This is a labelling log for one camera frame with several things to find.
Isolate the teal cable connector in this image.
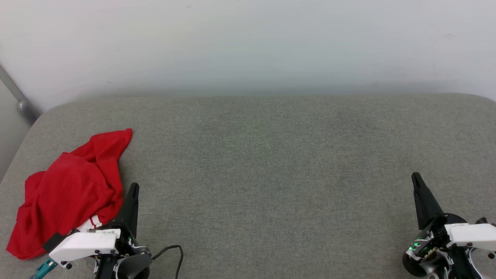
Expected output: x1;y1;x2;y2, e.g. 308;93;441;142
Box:
30;258;59;279

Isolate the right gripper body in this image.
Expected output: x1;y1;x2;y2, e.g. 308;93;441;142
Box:
402;214;482;279

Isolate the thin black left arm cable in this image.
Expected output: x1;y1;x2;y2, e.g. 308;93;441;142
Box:
150;245;184;279

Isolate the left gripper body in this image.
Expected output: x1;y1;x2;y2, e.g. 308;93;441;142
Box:
95;229;152;279

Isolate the red jersey shirt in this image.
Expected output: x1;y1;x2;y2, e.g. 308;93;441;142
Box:
6;129;133;260

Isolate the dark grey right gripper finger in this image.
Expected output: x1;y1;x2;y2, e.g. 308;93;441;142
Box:
411;172;447;231

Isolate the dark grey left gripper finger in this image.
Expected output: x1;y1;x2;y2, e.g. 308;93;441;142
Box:
114;183;140;238

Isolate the grey metal pole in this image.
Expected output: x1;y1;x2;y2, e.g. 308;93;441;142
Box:
0;64;41;125

